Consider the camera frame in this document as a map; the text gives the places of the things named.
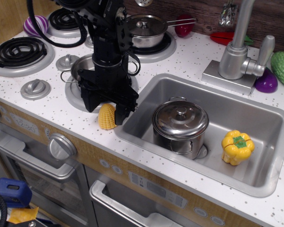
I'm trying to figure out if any back right burner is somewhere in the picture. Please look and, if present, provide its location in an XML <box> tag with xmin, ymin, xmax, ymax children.
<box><xmin>130</xmin><ymin>32</ymin><xmax>177</xmax><ymax>63</ymax></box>

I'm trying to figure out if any red toy pepper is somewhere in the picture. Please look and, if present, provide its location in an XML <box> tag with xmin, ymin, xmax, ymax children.
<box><xmin>175</xmin><ymin>14</ymin><xmax>194</xmax><ymax>37</ymax></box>

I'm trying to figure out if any yellow toy bell pepper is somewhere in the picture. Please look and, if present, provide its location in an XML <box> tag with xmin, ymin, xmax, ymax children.
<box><xmin>222</xmin><ymin>130</ymin><xmax>255</xmax><ymax>166</ymax></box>

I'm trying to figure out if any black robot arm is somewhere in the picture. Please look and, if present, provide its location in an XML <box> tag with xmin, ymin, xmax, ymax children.
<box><xmin>56</xmin><ymin>0</ymin><xmax>141</xmax><ymax>125</ymax></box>

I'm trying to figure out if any hanging silver utensil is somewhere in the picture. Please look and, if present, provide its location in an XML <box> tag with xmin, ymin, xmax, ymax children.
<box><xmin>219</xmin><ymin>0</ymin><xmax>238</xmax><ymax>27</ymax></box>

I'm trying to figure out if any silver sink basin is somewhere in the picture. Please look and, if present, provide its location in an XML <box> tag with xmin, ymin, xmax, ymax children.
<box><xmin>113</xmin><ymin>73</ymin><xmax>284</xmax><ymax>198</ymax></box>

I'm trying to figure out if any silver toy faucet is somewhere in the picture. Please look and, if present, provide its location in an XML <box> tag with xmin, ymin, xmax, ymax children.
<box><xmin>202</xmin><ymin>0</ymin><xmax>275</xmax><ymax>95</ymax></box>

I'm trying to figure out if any steel saucepan with lid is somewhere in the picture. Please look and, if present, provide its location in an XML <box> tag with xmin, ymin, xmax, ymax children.
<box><xmin>126</xmin><ymin>14</ymin><xmax>197</xmax><ymax>48</ymax></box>

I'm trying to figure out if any front left black burner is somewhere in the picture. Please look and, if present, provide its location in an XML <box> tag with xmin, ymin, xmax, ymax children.
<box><xmin>0</xmin><ymin>37</ymin><xmax>55</xmax><ymax>78</ymax></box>

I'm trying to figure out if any silver stove knob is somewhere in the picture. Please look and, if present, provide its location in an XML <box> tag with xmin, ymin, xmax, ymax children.
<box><xmin>56</xmin><ymin>54</ymin><xmax>77</xmax><ymax>71</ymax></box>
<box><xmin>20</xmin><ymin>79</ymin><xmax>51</xmax><ymax>100</ymax></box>

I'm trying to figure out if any blue clamp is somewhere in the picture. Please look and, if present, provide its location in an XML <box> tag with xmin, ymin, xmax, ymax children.
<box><xmin>0</xmin><ymin>178</ymin><xmax>32</xmax><ymax>208</ymax></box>

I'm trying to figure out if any silver oven door handle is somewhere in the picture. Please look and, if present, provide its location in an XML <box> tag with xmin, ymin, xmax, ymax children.
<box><xmin>0</xmin><ymin>130</ymin><xmax>76</xmax><ymax>183</ymax></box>

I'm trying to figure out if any yellow toy corn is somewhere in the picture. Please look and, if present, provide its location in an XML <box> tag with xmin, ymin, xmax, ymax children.
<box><xmin>98</xmin><ymin>104</ymin><xmax>116</xmax><ymax>130</ymax></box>

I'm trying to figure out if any silver oven dial knob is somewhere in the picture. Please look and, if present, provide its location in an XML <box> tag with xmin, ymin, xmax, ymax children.
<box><xmin>47</xmin><ymin>133</ymin><xmax>77</xmax><ymax>160</ymax></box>

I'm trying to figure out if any silver dishwasher door handle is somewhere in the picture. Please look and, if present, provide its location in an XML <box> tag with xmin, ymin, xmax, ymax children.
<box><xmin>89</xmin><ymin>180</ymin><xmax>180</xmax><ymax>227</ymax></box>

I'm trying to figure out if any green toy bitter gourd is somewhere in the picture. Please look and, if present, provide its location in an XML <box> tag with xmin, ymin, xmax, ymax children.
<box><xmin>271</xmin><ymin>52</ymin><xmax>284</xmax><ymax>84</ymax></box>

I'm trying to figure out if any back left black burner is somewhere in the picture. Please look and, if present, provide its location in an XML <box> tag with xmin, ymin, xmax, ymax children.
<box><xmin>47</xmin><ymin>8</ymin><xmax>81</xmax><ymax>38</ymax></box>

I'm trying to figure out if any small steel two-handled pan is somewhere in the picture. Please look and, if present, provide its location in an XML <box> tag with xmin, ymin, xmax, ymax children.
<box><xmin>60</xmin><ymin>54</ymin><xmax>138</xmax><ymax>91</ymax></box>

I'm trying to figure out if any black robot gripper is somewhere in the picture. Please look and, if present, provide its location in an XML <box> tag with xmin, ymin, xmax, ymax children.
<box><xmin>78</xmin><ymin>62</ymin><xmax>139</xmax><ymax>125</ymax></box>

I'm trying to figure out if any steel pot with lid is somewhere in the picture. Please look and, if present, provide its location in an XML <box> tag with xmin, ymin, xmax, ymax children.
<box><xmin>152</xmin><ymin>96</ymin><xmax>209</xmax><ymax>160</ymax></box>

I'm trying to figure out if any red toy chili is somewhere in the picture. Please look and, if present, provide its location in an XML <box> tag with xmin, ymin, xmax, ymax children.
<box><xmin>210</xmin><ymin>32</ymin><xmax>254</xmax><ymax>45</ymax></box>

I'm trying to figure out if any purple white striped toy onion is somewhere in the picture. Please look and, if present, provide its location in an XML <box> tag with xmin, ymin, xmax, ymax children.
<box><xmin>23</xmin><ymin>16</ymin><xmax>49</xmax><ymax>37</ymax></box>

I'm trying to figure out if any silver stove knob front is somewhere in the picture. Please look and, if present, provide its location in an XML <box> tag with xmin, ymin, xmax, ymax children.
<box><xmin>20</xmin><ymin>79</ymin><xmax>51</xmax><ymax>100</ymax></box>

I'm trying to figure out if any purple toy eggplant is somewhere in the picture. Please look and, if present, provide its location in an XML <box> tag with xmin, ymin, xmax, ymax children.
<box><xmin>255</xmin><ymin>68</ymin><xmax>278</xmax><ymax>93</ymax></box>

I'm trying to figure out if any black burner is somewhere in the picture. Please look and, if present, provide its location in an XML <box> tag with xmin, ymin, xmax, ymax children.
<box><xmin>47</xmin><ymin>8</ymin><xmax>81</xmax><ymax>38</ymax></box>
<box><xmin>0</xmin><ymin>37</ymin><xmax>55</xmax><ymax>78</ymax></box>

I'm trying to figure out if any front right burner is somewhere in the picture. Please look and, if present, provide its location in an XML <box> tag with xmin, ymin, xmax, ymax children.
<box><xmin>60</xmin><ymin>70</ymin><xmax>138</xmax><ymax>114</ymax></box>

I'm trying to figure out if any silver stove knob middle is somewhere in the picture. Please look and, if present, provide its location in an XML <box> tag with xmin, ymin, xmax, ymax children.
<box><xmin>56</xmin><ymin>54</ymin><xmax>77</xmax><ymax>71</ymax></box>

